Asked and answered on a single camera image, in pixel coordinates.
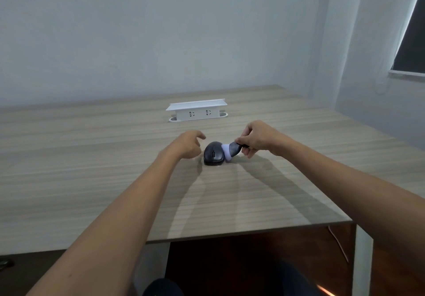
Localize dark window with white frame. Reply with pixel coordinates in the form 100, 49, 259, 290
388, 0, 425, 78

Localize person's left hand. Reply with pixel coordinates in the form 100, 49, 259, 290
165, 130, 207, 161

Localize white cable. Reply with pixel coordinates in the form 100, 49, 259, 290
328, 226, 350, 264

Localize person's right hand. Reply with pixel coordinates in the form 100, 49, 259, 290
234, 120, 286, 159

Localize black brush with white bristles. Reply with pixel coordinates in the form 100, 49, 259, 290
221, 142, 248, 164

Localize person's right leg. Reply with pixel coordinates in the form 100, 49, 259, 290
270, 259, 324, 296

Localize person's leg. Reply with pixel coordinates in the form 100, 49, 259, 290
142, 277, 185, 296
270, 259, 324, 296

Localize white desk power socket box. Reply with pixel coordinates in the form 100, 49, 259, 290
166, 99, 229, 122

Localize white table leg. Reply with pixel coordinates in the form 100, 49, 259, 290
351, 224, 374, 296

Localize person's left forearm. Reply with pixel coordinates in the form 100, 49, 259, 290
26, 150, 182, 296

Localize person's left leg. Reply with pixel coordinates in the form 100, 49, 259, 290
142, 277, 185, 296

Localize black computer mouse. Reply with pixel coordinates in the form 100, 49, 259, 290
203, 141, 230, 166

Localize person's right forearm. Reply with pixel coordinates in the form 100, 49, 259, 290
277, 134, 425, 275

